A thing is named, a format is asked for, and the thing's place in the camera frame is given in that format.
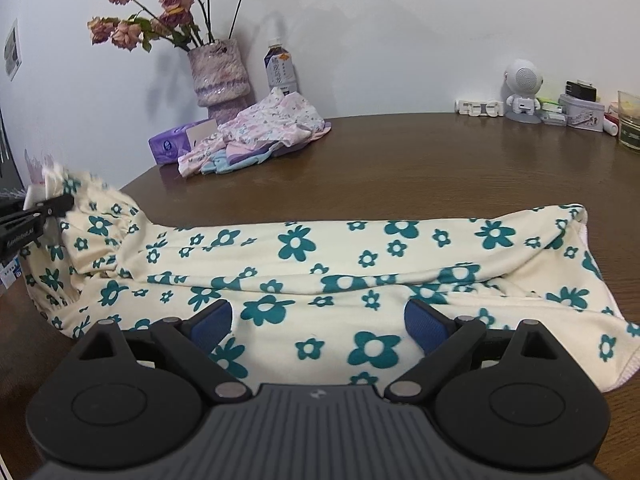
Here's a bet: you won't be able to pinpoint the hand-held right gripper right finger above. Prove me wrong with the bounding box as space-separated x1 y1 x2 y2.
387 300 558 403

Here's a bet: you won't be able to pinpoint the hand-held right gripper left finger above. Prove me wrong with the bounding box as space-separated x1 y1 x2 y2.
75 300 251 403

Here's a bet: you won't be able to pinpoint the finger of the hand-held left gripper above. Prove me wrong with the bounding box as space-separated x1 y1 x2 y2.
22 194 75 218

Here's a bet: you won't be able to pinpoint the cream teal floral dress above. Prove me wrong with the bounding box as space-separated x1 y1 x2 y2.
25 162 640 394

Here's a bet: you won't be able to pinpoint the pink floral clothes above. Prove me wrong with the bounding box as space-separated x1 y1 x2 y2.
177 87 326 178

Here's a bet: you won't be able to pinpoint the purple tissue pack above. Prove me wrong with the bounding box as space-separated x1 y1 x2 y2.
148 119 220 166

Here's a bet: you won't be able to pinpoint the light blue cloth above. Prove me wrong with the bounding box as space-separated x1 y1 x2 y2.
201 150 267 176

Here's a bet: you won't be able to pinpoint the purple pink cloth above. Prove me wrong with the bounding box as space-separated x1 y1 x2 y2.
225 127 333 159

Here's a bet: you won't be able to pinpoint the purple knitted vase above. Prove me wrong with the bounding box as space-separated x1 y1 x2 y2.
187 37 252 122

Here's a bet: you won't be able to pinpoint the white clip row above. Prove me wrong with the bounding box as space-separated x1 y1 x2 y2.
455 99 507 119

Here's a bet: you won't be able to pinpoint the dried rose bouquet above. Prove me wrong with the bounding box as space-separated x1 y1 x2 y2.
87 0 270 54

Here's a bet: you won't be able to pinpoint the green white small box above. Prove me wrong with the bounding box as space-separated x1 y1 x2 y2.
537 99 568 127

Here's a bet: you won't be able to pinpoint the white astronaut figurine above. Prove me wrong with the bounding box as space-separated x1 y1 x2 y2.
504 58 545 125

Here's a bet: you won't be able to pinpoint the small printed tin box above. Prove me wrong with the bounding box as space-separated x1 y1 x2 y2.
558 95 606 134

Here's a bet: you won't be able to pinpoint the plastic tea bottle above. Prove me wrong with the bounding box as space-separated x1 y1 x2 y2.
263 38 300 95

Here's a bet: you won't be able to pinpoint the small black box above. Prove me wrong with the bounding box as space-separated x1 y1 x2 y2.
565 79 599 104

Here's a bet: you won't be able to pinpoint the glass jar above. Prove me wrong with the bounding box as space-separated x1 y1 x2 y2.
617 90 640 155

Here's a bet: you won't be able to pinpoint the white wall sticker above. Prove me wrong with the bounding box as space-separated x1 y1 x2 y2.
4 19 24 80

